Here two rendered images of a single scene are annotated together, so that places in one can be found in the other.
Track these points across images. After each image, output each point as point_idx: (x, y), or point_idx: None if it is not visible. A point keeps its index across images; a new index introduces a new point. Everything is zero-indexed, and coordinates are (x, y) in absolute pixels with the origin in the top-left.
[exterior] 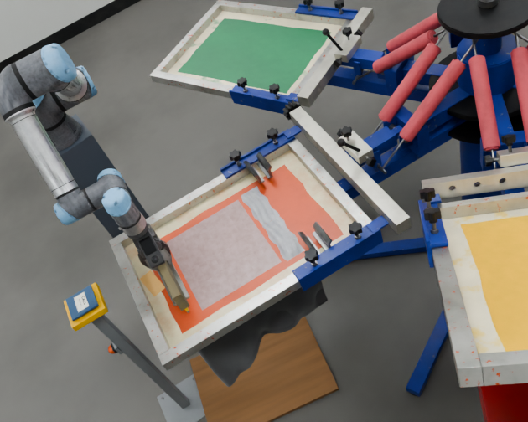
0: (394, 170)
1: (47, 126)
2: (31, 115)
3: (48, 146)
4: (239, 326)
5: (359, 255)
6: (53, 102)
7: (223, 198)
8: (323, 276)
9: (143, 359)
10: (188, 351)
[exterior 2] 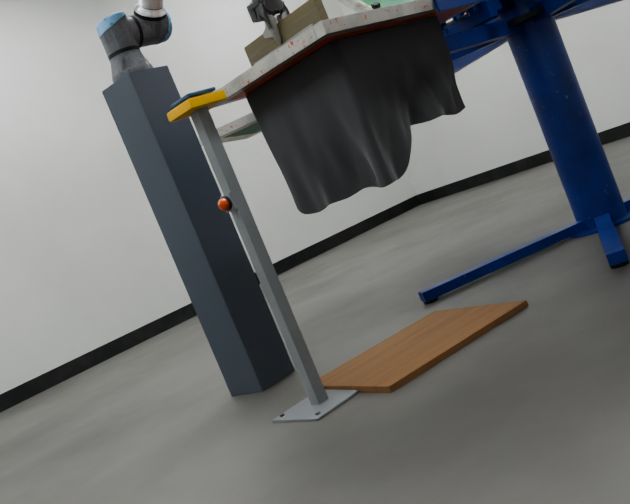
0: (475, 38)
1: (124, 45)
2: None
3: None
4: (384, 66)
5: (478, 0)
6: (133, 21)
7: None
8: (453, 3)
9: (262, 241)
10: (345, 18)
